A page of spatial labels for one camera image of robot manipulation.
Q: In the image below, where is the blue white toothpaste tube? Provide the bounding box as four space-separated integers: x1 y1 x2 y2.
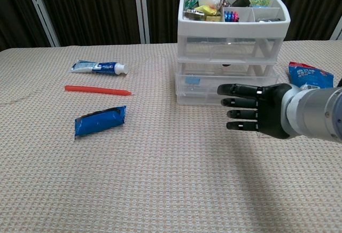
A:
69 60 129 76

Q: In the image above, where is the stack of coloured clips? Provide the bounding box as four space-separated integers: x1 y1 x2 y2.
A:
224 10 240 22

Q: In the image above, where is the white partition frame post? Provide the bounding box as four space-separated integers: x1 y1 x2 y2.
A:
21 0 61 47
330 16 342 41
133 0 150 44

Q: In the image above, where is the white plastic drawer organizer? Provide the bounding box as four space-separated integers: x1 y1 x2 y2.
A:
175 0 291 106

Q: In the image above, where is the blue red snack bag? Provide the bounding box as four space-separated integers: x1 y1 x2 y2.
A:
287 61 335 89

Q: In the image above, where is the clear drawer with blue clip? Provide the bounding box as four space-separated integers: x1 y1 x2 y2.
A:
175 72 281 101

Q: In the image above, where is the beige woven tablecloth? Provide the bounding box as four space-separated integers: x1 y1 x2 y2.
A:
0 40 342 233

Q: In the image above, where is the green blue patterned packet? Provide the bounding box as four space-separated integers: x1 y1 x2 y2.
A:
250 0 275 8

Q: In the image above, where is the yellow wrapped block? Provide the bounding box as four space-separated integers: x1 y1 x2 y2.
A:
193 4 216 16

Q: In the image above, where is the red plastic stick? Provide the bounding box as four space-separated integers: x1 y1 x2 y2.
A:
64 84 133 97

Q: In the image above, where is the blue binder clip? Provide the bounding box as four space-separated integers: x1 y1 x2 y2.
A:
186 75 200 88

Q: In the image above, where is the blue foil snack packet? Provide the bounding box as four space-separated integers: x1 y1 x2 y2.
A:
74 105 127 139

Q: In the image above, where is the black grey right robot hand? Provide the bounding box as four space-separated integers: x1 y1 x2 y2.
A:
216 82 292 140

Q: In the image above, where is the shiny metallic packet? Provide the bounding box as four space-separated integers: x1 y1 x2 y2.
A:
183 10 205 21

